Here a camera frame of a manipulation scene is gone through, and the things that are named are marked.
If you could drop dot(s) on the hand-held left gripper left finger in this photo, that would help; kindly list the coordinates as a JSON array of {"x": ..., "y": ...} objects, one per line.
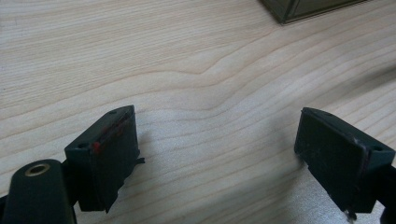
[{"x": 106, "y": 165}]

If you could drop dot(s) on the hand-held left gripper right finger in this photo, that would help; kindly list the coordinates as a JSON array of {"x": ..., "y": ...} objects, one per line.
[{"x": 336, "y": 158}]

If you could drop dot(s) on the dark olive box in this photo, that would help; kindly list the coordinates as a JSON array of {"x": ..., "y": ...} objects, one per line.
[{"x": 306, "y": 9}]

